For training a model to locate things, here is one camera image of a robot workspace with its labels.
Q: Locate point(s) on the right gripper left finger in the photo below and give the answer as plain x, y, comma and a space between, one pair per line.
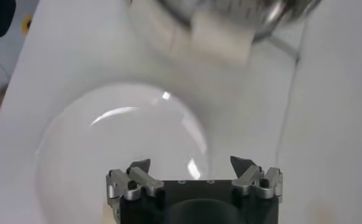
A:
144, 182

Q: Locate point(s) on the white round plate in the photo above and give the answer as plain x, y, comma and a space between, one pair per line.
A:
92, 167

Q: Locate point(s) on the cream electric cooker pot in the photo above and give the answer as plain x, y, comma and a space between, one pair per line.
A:
220, 39

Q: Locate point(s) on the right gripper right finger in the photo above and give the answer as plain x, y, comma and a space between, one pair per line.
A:
253, 182

